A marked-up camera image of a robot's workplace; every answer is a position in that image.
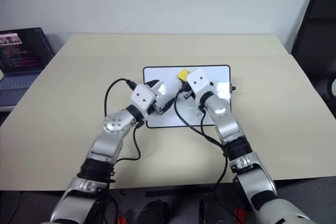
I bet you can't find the black-framed small whiteboard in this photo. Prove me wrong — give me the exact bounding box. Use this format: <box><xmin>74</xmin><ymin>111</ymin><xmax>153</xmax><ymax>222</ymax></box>
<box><xmin>142</xmin><ymin>65</ymin><xmax>233</xmax><ymax>129</ymax></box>

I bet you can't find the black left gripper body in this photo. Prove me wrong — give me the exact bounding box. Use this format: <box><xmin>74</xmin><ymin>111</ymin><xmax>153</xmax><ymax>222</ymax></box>
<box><xmin>147</xmin><ymin>98</ymin><xmax>169</xmax><ymax>116</ymax></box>

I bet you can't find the black office chair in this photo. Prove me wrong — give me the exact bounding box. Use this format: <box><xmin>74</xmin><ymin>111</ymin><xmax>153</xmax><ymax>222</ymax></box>
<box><xmin>290</xmin><ymin>0</ymin><xmax>336</xmax><ymax>104</ymax></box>

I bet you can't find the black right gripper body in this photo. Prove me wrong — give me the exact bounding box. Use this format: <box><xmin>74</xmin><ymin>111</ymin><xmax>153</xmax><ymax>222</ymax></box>
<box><xmin>180</xmin><ymin>81</ymin><xmax>196</xmax><ymax>101</ymax></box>

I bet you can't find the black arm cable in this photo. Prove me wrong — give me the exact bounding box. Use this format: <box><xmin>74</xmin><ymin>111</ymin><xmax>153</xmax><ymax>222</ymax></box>
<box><xmin>104</xmin><ymin>78</ymin><xmax>143</xmax><ymax>162</ymax></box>
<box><xmin>173</xmin><ymin>90</ymin><xmax>229</xmax><ymax>204</ymax></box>

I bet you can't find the open grey laptop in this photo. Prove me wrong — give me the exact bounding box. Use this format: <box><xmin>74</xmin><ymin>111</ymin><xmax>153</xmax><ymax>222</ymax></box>
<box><xmin>0</xmin><ymin>27</ymin><xmax>56</xmax><ymax>108</ymax></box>

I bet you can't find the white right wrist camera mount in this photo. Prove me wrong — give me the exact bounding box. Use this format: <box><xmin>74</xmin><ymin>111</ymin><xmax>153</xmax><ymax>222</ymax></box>
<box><xmin>185</xmin><ymin>68</ymin><xmax>211</xmax><ymax>96</ymax></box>

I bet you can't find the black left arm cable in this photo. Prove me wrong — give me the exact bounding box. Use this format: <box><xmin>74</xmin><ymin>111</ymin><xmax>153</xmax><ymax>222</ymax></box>
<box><xmin>104</xmin><ymin>78</ymin><xmax>143</xmax><ymax>162</ymax></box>

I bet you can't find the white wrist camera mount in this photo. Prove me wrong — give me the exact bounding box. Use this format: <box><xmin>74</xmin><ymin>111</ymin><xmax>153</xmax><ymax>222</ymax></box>
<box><xmin>185</xmin><ymin>68</ymin><xmax>211</xmax><ymax>96</ymax></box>
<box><xmin>130</xmin><ymin>84</ymin><xmax>156</xmax><ymax>111</ymax></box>

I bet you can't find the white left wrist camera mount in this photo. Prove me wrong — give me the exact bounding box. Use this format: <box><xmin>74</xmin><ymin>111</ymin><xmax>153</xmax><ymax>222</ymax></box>
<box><xmin>130</xmin><ymin>84</ymin><xmax>156</xmax><ymax>111</ymax></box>

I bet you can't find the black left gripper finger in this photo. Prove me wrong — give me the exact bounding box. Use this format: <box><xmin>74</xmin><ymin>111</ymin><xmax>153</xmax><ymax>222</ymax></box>
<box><xmin>145</xmin><ymin>79</ymin><xmax>161</xmax><ymax>94</ymax></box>
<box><xmin>163</xmin><ymin>97</ymin><xmax>176</xmax><ymax>115</ymax></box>

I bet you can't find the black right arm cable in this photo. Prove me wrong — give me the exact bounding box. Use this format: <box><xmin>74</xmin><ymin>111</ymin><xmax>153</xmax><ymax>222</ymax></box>
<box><xmin>173</xmin><ymin>90</ymin><xmax>229</xmax><ymax>204</ymax></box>

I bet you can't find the yellow whiteboard eraser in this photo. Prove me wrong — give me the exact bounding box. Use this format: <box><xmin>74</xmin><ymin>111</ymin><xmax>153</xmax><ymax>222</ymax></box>
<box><xmin>177</xmin><ymin>69</ymin><xmax>191</xmax><ymax>82</ymax></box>

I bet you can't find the dark rounded shape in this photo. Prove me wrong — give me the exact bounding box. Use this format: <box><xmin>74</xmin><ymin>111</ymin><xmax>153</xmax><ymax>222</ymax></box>
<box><xmin>198</xmin><ymin>192</ymin><xmax>238</xmax><ymax>224</ymax></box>
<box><xmin>136</xmin><ymin>199</ymin><xmax>170</xmax><ymax>224</ymax></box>

